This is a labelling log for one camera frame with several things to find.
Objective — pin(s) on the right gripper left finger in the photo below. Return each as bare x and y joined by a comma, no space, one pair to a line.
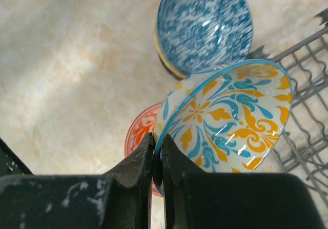
119,198

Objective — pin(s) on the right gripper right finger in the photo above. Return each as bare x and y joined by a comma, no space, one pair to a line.
197,199

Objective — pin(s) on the orange patterned bowl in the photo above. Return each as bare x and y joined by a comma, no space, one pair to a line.
141,125

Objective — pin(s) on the yellow blue patterned bowl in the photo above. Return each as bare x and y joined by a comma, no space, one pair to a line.
225,118

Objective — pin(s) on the blue dotted bowl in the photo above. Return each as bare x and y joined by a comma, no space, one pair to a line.
196,34

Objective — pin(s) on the orange green star bowl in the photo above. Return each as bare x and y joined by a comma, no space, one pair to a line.
165,62

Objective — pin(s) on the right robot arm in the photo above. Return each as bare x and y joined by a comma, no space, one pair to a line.
121,198

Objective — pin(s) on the grey wire dish rack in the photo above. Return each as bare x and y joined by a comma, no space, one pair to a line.
302,149

